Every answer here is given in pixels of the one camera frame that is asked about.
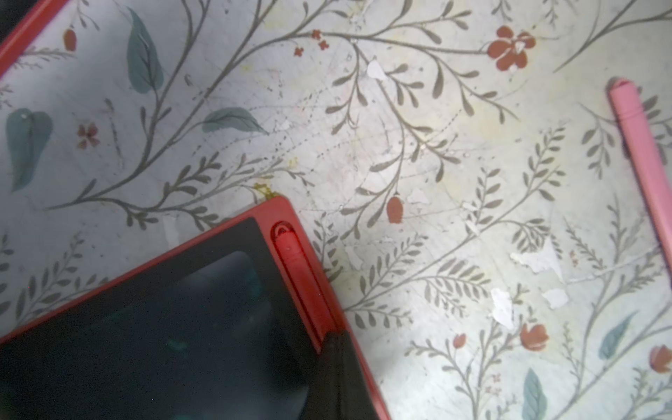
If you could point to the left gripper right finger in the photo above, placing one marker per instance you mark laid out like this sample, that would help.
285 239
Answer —
355 400

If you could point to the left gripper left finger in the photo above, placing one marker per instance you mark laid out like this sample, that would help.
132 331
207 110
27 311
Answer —
323 400

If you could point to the red tablet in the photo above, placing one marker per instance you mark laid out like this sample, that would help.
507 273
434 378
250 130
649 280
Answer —
21 23
211 330

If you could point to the pink stylus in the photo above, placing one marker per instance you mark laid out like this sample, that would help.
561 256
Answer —
633 123

